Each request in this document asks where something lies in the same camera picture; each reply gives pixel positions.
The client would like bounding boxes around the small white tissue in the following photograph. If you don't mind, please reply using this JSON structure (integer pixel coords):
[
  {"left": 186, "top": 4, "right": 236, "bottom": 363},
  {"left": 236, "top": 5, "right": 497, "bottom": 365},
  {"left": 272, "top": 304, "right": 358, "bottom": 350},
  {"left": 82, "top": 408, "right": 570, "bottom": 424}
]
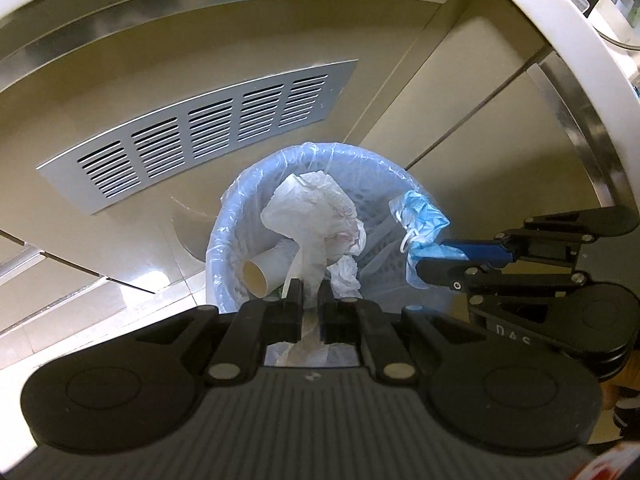
[{"left": 327, "top": 255, "right": 362, "bottom": 300}]

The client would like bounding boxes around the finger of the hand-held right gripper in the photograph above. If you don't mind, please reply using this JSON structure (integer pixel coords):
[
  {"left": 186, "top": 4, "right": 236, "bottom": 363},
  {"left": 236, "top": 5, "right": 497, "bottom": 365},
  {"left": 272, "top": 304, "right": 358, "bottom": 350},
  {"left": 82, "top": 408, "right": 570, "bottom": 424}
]
[
  {"left": 416, "top": 258, "right": 591, "bottom": 298},
  {"left": 441, "top": 206, "right": 640, "bottom": 267}
]

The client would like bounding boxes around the person's patterned clothing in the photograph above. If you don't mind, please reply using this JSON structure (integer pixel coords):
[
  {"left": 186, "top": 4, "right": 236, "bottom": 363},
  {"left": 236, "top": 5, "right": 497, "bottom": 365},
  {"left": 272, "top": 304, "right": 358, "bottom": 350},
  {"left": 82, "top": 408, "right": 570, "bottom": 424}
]
[{"left": 575, "top": 440, "right": 640, "bottom": 480}]

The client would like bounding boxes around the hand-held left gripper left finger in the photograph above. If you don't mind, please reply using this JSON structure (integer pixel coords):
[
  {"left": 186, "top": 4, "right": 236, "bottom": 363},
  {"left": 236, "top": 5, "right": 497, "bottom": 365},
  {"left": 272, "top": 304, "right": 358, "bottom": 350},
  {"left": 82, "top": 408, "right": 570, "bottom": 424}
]
[{"left": 132, "top": 279, "right": 306, "bottom": 386}]

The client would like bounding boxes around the white cardboard tube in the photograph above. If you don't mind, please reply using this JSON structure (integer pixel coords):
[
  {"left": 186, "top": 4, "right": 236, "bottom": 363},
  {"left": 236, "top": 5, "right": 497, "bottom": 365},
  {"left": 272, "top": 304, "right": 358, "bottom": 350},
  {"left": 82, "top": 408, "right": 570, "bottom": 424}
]
[{"left": 242, "top": 240, "right": 301, "bottom": 297}]

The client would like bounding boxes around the cabinet vent grille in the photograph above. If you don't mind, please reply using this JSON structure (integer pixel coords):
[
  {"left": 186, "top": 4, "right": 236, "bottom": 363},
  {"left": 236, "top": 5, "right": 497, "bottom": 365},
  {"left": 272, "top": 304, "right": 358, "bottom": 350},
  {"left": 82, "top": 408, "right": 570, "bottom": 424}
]
[{"left": 36, "top": 59, "right": 360, "bottom": 216}]

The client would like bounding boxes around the blue face mask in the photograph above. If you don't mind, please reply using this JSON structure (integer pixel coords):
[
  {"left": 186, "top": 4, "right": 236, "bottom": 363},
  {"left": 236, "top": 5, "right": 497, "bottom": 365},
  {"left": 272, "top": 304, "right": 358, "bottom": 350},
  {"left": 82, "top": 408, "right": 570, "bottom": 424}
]
[{"left": 389, "top": 190, "right": 451, "bottom": 291}]

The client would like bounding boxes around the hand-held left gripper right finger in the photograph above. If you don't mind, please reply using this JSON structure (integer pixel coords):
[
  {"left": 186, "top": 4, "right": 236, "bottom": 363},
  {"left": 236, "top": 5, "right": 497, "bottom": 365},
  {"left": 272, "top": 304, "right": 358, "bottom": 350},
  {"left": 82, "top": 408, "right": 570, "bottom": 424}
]
[{"left": 317, "top": 280, "right": 488, "bottom": 386}]

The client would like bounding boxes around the white plastic bag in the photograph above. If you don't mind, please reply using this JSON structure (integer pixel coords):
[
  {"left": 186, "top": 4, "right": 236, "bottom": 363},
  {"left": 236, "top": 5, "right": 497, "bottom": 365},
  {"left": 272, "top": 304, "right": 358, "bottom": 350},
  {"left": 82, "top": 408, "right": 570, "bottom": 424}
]
[{"left": 260, "top": 170, "right": 368, "bottom": 366}]

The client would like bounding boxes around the trash bin with blue liner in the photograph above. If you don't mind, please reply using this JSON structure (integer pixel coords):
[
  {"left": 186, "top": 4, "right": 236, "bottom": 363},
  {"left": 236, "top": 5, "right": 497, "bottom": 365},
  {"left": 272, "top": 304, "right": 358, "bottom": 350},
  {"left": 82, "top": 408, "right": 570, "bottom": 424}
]
[{"left": 205, "top": 142, "right": 451, "bottom": 366}]

